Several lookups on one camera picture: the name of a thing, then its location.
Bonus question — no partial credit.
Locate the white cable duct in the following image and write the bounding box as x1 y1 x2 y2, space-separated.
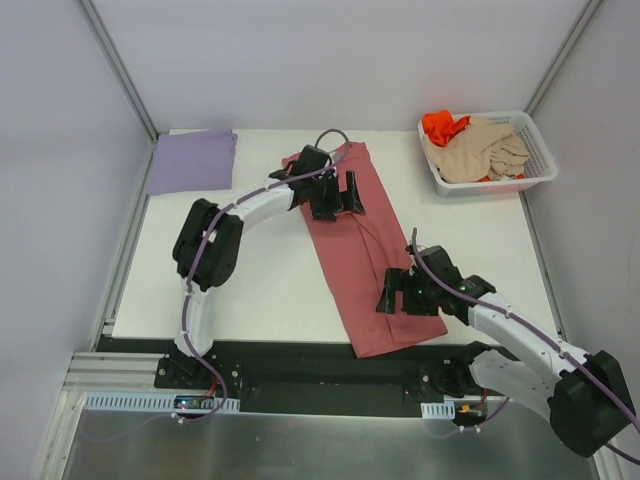
85 392 240 415
420 400 487 420

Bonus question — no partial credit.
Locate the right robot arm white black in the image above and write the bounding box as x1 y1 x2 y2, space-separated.
376 246 639 457

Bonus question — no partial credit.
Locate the left white cable duct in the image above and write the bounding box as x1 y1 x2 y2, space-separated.
85 392 240 415

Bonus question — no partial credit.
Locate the folded purple t shirt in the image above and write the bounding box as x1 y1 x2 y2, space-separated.
147 129 238 196

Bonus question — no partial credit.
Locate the right white cable duct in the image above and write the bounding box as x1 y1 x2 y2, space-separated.
420 400 487 420

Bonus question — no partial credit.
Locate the aluminium frame post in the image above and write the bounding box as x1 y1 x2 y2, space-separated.
524 0 607 116
75 0 159 143

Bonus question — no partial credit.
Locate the orange t shirt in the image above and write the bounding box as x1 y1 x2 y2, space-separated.
421 110 471 147

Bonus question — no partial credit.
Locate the aluminium front rail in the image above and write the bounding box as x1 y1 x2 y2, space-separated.
62 349 171 396

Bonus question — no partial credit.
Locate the right aluminium frame post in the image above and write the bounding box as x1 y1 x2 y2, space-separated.
524 0 607 116

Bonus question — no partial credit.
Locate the pink t shirt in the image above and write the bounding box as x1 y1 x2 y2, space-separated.
301 142 448 358

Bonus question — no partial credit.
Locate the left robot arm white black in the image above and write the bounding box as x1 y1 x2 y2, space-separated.
154 141 365 389

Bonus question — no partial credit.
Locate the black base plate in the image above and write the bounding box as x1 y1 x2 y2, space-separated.
97 337 486 418

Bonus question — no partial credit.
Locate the white plastic basket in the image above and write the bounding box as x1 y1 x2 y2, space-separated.
418 111 558 197

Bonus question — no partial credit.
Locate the left aluminium frame post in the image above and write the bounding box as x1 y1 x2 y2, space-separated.
75 0 159 143

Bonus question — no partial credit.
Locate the beige t shirt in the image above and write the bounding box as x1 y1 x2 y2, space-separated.
422 116 530 184

